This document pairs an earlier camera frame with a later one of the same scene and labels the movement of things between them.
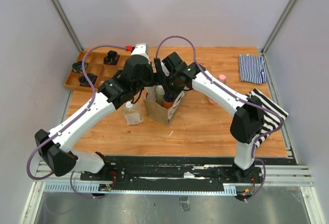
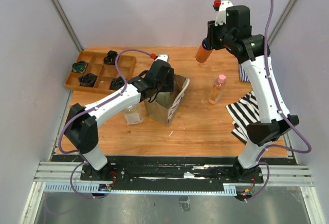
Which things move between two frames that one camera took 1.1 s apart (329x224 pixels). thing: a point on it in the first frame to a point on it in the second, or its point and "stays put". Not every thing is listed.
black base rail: x=170 y=173 stays put
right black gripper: x=174 y=92 to x=212 y=29
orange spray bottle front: x=168 y=100 to x=202 y=55
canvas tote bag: x=156 y=113 stays put
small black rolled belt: x=112 y=58 stays put
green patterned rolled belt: x=77 y=67 stays put
